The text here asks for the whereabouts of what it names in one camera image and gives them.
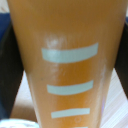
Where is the white plate with floral rim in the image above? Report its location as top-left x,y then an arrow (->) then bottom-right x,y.
0,117 -> 38,128

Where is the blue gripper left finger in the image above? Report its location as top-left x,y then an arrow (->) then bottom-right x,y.
0,12 -> 25,122

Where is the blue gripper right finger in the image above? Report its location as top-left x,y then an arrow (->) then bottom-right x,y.
113,19 -> 128,100

